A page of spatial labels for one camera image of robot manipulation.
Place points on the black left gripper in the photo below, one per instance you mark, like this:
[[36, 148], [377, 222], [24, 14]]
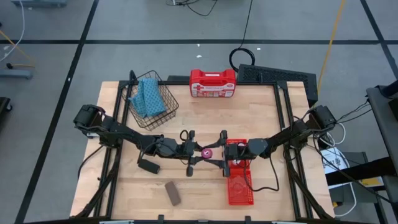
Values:
[[186, 151]]

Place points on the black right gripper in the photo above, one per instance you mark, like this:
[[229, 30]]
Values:
[[236, 152]]

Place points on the pink bandage roll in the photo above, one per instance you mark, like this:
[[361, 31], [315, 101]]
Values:
[[207, 153]]

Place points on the black rectangular bar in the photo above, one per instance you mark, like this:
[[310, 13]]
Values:
[[149, 166]]

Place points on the blue patterned cloth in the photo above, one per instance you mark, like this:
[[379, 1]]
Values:
[[149, 99]]

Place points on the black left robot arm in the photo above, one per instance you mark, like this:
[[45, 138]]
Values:
[[124, 132]]

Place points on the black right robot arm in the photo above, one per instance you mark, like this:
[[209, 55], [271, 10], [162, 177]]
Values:
[[280, 138]]

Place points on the red plastic slotted basket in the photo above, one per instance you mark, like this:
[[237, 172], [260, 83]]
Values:
[[239, 194], [231, 141]]

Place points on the brown block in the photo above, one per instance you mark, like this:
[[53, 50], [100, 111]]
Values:
[[172, 193]]

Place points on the red first aid kit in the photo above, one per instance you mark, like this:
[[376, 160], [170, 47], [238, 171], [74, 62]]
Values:
[[213, 84]]

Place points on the flat black box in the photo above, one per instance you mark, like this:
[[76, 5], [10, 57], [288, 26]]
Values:
[[178, 78]]

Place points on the white printed paper sheet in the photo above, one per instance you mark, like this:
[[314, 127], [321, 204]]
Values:
[[334, 161]]

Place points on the black beam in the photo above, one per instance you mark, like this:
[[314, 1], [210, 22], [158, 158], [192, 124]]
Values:
[[357, 171]]

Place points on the yellow pad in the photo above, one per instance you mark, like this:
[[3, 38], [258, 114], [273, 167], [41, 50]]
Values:
[[371, 182]]

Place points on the grey side table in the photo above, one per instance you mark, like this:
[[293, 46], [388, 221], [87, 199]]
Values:
[[384, 124]]

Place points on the grey floor bar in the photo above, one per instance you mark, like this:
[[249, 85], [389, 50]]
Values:
[[15, 74]]

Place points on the black equipment base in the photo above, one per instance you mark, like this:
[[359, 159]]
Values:
[[3, 107]]

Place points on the black metal table frame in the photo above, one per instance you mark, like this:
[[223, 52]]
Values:
[[119, 93]]

